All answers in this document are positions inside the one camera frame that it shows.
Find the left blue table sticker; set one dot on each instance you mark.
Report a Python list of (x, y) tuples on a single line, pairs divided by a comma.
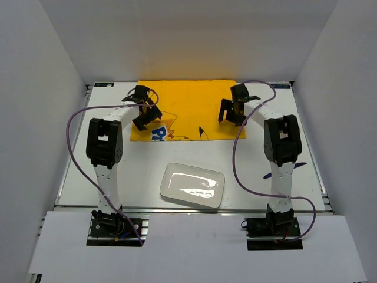
[(104, 84)]

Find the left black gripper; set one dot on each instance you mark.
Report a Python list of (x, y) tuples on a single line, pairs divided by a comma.
[(154, 112)]

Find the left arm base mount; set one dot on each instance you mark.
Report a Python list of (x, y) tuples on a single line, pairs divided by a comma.
[(111, 229)]

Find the aluminium table edge rail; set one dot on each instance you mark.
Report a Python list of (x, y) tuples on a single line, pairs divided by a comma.
[(163, 210)]

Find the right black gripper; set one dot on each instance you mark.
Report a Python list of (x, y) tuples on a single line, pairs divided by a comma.
[(226, 105)]

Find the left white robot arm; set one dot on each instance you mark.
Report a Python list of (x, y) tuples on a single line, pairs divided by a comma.
[(105, 141)]

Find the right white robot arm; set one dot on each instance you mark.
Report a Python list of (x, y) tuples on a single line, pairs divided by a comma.
[(281, 144)]

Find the blue table sticker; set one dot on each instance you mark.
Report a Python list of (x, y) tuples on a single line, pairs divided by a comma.
[(104, 84), (281, 86)]

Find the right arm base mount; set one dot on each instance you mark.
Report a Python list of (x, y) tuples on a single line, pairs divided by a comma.
[(260, 236)]

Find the right blue table sticker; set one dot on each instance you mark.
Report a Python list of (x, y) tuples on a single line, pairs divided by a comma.
[(281, 86)]

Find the yellow Pikachu cloth placemat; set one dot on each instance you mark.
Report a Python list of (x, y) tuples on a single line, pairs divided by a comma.
[(190, 112)]

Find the white rectangular ceramic plate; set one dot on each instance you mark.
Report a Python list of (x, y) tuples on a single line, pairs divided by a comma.
[(193, 185)]

